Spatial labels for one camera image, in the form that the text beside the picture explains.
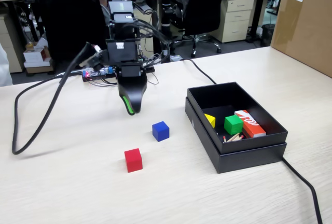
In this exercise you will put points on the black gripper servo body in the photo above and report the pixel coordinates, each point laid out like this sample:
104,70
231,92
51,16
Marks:
122,53

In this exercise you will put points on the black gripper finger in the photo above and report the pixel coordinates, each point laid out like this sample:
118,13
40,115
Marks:
135,89
128,106

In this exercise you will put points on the red cube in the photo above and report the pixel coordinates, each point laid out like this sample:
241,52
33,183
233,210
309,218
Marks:
133,160

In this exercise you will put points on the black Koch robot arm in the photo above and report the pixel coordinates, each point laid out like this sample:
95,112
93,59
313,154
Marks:
120,7

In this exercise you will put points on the blue cube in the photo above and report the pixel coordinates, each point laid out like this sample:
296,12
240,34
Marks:
160,131

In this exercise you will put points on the green cube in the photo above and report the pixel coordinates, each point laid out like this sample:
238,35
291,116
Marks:
233,125

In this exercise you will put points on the controller board with red LED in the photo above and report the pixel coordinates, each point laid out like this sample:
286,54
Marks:
89,74

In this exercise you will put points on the large black mesh office chair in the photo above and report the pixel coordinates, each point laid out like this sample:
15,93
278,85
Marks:
72,14

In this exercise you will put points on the black pole with white bands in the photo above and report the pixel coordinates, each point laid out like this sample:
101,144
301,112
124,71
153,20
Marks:
166,1

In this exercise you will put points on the yellow wedge block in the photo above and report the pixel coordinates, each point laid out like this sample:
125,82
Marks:
210,120

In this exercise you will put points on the flat white box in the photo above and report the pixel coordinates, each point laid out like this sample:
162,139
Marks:
36,64

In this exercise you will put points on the white cardboard box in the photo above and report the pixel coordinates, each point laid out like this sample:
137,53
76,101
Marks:
33,56

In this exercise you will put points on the black cardboard box tray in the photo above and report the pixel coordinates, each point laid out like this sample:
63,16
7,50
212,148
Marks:
225,97

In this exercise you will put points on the cream three-drawer cabinet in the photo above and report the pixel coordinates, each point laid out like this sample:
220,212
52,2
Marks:
233,16

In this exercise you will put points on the orange and white matchbox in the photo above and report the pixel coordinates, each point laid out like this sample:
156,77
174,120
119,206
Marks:
250,124

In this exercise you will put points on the black open box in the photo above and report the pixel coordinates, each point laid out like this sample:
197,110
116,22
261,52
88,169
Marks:
246,160

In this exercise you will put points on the office desk with black legs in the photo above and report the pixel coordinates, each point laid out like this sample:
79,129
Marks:
259,14

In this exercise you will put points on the black waste bin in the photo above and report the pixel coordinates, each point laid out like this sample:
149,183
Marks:
267,36

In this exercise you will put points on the large brown cardboard box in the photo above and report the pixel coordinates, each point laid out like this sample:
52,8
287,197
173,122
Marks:
303,32

